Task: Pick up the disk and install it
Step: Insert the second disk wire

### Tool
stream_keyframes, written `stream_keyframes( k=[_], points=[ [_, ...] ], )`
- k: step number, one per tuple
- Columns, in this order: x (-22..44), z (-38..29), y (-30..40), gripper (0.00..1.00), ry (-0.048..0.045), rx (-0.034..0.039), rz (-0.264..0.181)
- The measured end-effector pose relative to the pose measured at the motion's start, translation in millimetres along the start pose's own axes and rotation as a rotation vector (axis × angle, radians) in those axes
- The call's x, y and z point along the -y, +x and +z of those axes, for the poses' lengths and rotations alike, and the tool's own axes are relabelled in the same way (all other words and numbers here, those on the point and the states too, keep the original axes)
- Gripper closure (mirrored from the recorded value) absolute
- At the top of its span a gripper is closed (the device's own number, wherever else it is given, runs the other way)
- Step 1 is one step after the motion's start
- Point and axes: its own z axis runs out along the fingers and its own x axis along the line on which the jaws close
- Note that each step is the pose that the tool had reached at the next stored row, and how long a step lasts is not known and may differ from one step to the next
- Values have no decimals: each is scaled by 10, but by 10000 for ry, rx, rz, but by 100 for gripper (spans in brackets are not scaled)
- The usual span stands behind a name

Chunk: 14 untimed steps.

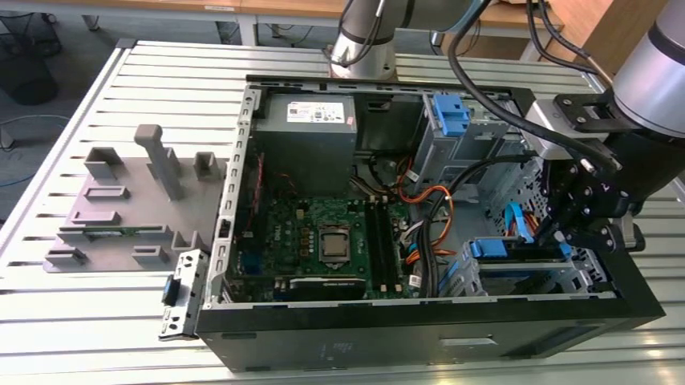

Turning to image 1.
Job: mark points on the wooden desk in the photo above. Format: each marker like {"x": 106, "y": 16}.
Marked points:
{"x": 507, "y": 18}

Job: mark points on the black open PC case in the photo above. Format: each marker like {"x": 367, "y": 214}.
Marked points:
{"x": 374, "y": 337}

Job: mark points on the grey parts rack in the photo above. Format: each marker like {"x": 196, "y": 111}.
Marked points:
{"x": 144, "y": 224}

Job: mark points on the silver CPU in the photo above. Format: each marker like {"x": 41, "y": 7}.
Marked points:
{"x": 335, "y": 245}

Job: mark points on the white silver wrist camera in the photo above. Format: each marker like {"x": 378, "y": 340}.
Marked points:
{"x": 542, "y": 112}

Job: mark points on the black RAM slot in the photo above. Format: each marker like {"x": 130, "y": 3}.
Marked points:
{"x": 380, "y": 244}
{"x": 374, "y": 244}
{"x": 392, "y": 244}
{"x": 386, "y": 244}

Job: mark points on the grey power supply unit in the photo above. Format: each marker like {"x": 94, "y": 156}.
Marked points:
{"x": 304, "y": 160}

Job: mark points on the blue VGA port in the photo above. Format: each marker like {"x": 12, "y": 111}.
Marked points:
{"x": 171, "y": 290}

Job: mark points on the black graphics card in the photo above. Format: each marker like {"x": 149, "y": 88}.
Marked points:
{"x": 325, "y": 286}

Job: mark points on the metal disk bay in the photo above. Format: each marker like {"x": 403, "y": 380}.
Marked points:
{"x": 530, "y": 265}

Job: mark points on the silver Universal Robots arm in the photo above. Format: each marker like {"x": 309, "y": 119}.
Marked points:
{"x": 658, "y": 80}

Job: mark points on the hard disk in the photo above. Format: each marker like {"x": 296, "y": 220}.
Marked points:
{"x": 488, "y": 250}

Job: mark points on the green motherboard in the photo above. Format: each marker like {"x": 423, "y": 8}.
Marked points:
{"x": 291, "y": 224}

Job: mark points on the blue drive cage latch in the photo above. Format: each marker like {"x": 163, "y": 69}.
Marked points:
{"x": 451, "y": 116}

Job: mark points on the black waste bin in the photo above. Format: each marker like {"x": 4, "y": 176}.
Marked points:
{"x": 26, "y": 80}

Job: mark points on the wooden cabinet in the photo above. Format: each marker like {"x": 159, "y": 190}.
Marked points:
{"x": 615, "y": 20}

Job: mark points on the white framed desk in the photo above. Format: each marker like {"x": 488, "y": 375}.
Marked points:
{"x": 160, "y": 6}

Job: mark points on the grey metal drive cage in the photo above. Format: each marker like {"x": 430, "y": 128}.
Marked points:
{"x": 443, "y": 156}

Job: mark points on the CPU socket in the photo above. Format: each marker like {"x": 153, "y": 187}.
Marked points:
{"x": 335, "y": 261}

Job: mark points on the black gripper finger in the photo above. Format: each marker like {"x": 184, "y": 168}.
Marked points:
{"x": 610, "y": 236}
{"x": 562, "y": 192}

